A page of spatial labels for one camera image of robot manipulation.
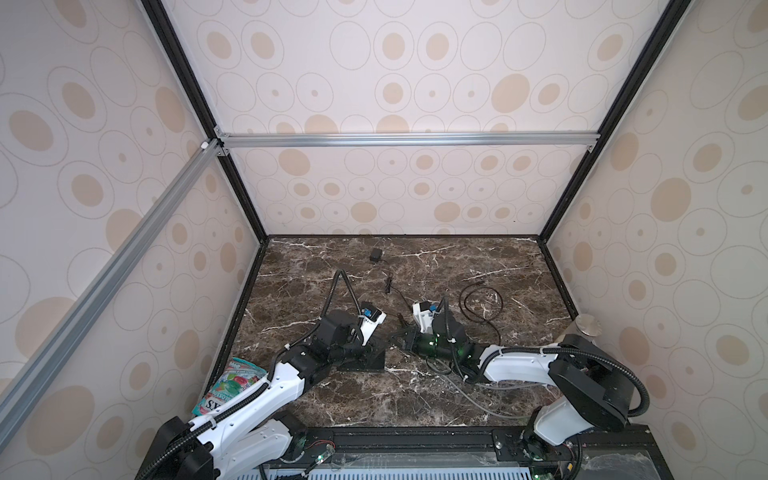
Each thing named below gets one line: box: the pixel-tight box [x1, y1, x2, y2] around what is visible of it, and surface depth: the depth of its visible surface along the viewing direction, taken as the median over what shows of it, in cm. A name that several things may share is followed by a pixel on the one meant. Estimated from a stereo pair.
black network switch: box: [337, 343, 385, 372], surface depth 70 cm
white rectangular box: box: [412, 301, 435, 334], surface depth 80 cm
